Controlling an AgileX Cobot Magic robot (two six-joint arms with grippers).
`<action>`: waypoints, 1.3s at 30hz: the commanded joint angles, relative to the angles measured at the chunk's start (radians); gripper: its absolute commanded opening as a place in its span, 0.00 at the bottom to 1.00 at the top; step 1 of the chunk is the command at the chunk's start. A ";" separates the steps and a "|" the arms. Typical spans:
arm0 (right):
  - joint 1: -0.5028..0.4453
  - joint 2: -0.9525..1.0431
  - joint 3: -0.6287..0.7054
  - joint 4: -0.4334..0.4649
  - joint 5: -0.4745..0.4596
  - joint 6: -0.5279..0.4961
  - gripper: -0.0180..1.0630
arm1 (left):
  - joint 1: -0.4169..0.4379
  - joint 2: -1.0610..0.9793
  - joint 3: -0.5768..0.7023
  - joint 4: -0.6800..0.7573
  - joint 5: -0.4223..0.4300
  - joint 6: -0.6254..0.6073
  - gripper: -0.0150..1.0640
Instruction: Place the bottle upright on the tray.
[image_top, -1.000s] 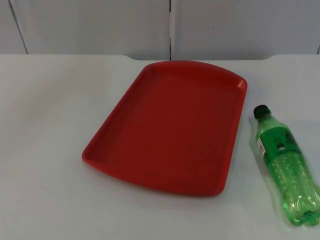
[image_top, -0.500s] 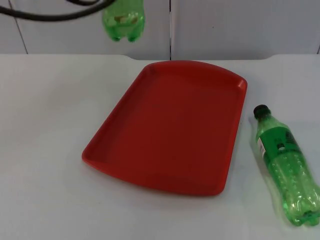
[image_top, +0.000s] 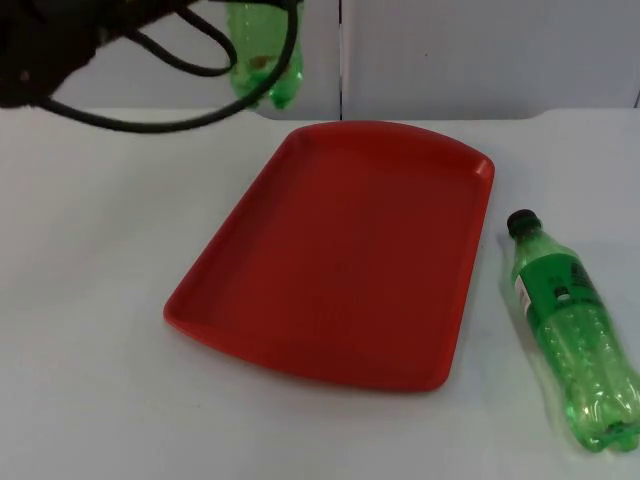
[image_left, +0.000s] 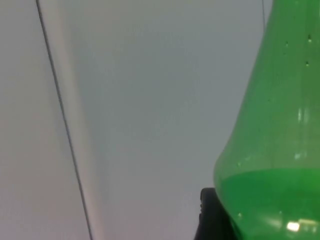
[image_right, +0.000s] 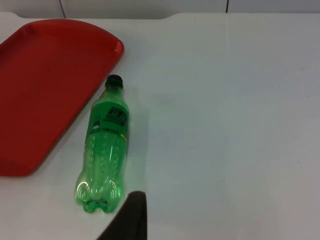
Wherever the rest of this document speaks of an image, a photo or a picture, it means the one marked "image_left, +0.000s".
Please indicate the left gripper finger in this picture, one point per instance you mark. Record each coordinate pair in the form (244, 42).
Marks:
(211, 220)

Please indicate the green plastic bottle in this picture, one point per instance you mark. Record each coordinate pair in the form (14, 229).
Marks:
(270, 150)

